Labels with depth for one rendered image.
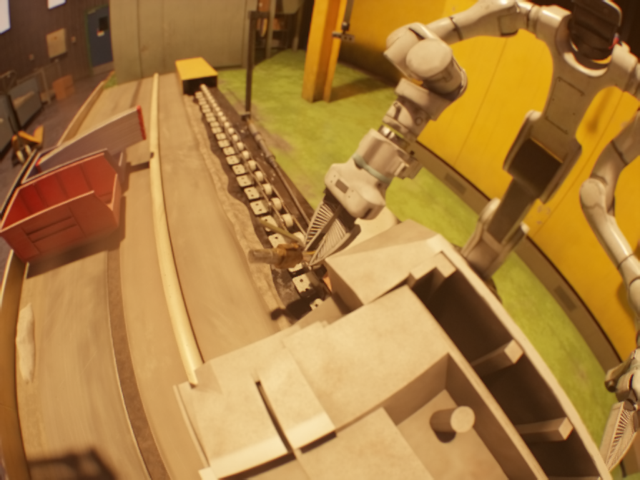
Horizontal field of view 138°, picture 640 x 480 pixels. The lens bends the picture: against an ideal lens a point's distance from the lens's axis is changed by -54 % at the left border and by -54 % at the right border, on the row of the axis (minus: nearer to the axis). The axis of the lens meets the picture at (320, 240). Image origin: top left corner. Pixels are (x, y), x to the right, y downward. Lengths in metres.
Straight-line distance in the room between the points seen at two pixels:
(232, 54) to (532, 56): 5.01
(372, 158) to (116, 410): 0.58
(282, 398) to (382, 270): 0.18
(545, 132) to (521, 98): 1.50
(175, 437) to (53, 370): 0.30
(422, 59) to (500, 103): 2.09
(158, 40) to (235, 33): 1.50
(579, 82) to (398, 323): 0.71
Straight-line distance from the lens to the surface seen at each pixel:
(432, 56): 0.38
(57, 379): 0.64
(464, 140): 2.60
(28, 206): 0.95
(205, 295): 0.54
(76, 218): 0.71
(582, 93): 0.80
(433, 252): 0.34
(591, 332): 2.70
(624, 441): 0.54
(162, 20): 5.63
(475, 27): 0.78
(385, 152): 0.37
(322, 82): 4.01
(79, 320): 0.65
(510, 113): 2.41
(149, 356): 0.53
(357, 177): 0.37
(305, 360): 0.28
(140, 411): 0.52
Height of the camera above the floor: 1.21
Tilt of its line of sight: 47 degrees down
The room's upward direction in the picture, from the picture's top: 13 degrees clockwise
